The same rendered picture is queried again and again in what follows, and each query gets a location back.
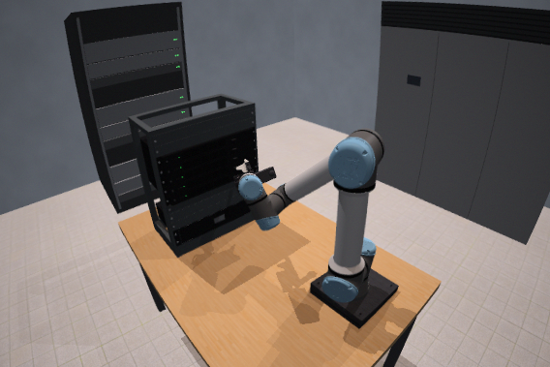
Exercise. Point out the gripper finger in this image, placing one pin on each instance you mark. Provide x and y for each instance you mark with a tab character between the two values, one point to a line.
244	167

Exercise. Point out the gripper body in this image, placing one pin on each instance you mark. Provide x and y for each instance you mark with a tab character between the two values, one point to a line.
238	178

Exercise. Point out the black server rack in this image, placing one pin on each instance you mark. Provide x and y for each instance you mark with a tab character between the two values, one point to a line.
191	157

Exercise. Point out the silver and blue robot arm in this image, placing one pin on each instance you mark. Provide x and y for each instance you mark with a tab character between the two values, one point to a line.
353	165

